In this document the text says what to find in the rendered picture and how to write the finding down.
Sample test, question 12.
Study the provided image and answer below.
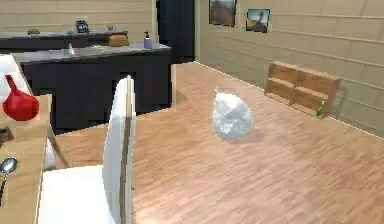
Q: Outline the grey soap dispenser bottle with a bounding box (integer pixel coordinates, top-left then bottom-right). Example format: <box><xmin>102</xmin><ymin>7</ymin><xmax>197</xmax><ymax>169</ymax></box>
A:
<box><xmin>143</xmin><ymin>31</ymin><xmax>153</xmax><ymax>50</ymax></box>

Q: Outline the green bottle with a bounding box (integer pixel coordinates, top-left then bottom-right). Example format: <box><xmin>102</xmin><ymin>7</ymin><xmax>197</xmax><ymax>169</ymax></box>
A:
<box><xmin>316</xmin><ymin>100</ymin><xmax>326</xmax><ymax>118</ymax></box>

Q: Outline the red vase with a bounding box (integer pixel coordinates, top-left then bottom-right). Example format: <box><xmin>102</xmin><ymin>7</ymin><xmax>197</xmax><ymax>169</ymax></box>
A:
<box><xmin>2</xmin><ymin>74</ymin><xmax>40</xmax><ymax>122</ymax></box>

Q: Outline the white garbage bag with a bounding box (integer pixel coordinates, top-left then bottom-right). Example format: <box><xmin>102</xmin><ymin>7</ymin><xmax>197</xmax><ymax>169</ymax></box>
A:
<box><xmin>211</xmin><ymin>88</ymin><xmax>254</xmax><ymax>140</ymax></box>

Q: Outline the dark doorway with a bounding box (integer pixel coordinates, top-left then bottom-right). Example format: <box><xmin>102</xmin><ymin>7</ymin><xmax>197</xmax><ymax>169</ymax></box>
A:
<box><xmin>156</xmin><ymin>0</ymin><xmax>196</xmax><ymax>65</ymax></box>

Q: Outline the black kitchen island counter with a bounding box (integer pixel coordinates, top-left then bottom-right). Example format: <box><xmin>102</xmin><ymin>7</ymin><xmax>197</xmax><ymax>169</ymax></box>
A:
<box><xmin>11</xmin><ymin>42</ymin><xmax>173</xmax><ymax>134</ymax></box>

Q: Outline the brown bread loaf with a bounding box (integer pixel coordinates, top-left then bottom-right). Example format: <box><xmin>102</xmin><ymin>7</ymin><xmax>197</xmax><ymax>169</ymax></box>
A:
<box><xmin>108</xmin><ymin>34</ymin><xmax>130</xmax><ymax>48</ymax></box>

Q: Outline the dark framed picture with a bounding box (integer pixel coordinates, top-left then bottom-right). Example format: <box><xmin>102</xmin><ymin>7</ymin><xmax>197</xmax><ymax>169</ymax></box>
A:
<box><xmin>208</xmin><ymin>0</ymin><xmax>238</xmax><ymax>28</ymax></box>

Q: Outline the wooden shelf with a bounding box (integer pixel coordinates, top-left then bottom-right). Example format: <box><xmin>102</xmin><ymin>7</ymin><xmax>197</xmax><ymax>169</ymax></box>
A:
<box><xmin>264</xmin><ymin>60</ymin><xmax>341</xmax><ymax>118</ymax></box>

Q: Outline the blue framed picture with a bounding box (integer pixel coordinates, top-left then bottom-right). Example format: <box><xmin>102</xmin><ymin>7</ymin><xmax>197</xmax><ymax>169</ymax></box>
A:
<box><xmin>245</xmin><ymin>8</ymin><xmax>271</xmax><ymax>34</ymax></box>

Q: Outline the dark blue toaster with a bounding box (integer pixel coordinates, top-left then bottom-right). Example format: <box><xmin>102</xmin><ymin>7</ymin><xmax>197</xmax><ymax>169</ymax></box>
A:
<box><xmin>75</xmin><ymin>20</ymin><xmax>91</xmax><ymax>34</ymax></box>

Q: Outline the wooden table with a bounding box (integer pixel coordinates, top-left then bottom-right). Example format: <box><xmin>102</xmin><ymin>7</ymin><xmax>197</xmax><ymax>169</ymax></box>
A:
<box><xmin>0</xmin><ymin>93</ymin><xmax>54</xmax><ymax>224</ymax></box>

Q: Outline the silver spoon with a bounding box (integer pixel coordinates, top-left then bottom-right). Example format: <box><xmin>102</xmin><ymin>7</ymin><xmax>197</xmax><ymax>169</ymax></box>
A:
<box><xmin>0</xmin><ymin>157</ymin><xmax>19</xmax><ymax>208</ymax></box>

